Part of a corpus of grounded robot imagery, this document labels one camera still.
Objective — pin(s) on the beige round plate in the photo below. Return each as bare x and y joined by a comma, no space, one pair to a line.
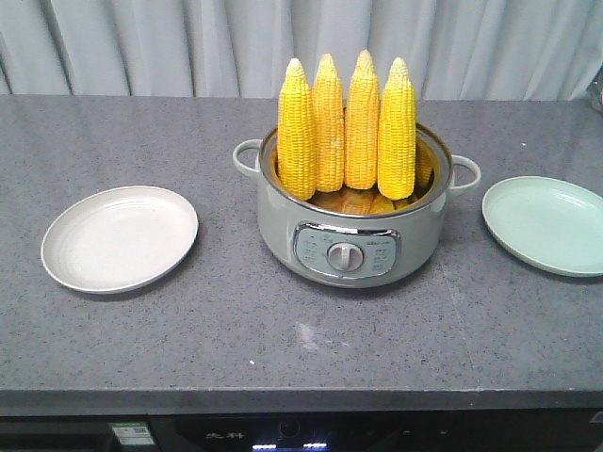
119,240

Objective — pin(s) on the black drawer disinfection cabinet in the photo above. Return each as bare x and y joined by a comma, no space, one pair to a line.
488,430

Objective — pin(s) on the white soy milk blender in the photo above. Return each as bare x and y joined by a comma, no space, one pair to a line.
594,91

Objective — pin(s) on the green electric cooking pot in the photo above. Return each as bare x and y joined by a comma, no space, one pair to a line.
354,251

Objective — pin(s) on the black built-in dishwasher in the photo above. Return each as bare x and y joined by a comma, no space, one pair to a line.
76,433

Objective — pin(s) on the white pleated curtain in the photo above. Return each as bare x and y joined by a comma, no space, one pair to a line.
455,50

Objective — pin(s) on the light green round plate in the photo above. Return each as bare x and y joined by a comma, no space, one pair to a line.
547,223

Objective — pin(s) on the yellow corn cob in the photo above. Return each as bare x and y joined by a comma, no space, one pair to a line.
330,129
296,141
397,134
361,123

